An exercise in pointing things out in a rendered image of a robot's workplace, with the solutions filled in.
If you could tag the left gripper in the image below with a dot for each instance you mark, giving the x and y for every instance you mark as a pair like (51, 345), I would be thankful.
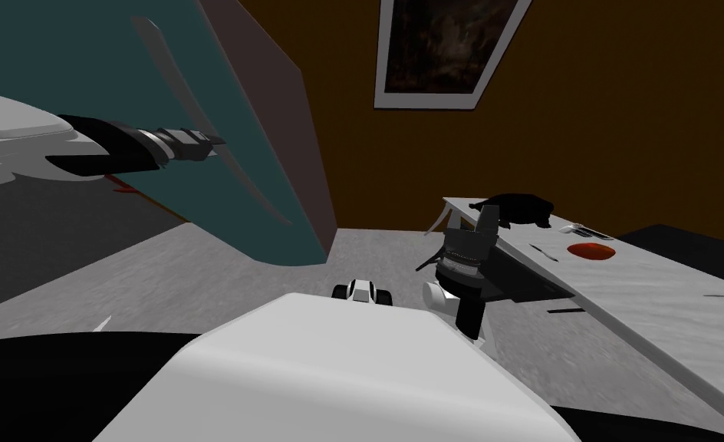
(194, 145)

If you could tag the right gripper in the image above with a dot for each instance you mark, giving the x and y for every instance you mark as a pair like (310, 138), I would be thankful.
(469, 240)

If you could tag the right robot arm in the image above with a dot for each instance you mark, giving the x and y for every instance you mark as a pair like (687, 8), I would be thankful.
(469, 313)

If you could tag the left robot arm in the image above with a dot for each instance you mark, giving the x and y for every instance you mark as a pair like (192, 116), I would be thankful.
(110, 147)

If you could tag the black rounded object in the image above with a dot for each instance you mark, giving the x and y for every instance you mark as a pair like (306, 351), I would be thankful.
(518, 209)

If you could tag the grey knife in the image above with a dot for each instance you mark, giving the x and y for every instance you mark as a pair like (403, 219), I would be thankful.
(543, 253)

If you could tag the teal cupboard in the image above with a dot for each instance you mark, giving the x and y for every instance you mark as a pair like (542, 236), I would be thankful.
(288, 153)

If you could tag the white and black remote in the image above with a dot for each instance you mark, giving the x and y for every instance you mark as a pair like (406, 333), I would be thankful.
(586, 231)

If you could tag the red plate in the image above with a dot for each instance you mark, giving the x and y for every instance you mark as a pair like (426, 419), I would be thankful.
(591, 251)

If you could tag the teal cupboard door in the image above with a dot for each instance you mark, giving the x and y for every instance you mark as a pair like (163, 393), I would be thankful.
(92, 55)

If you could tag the white-framed dark picture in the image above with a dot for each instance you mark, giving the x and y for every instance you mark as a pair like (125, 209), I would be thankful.
(445, 46)

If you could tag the white table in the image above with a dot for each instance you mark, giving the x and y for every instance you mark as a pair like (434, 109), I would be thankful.
(656, 294)

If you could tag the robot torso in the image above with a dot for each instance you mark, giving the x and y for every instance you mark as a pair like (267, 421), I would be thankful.
(337, 374)

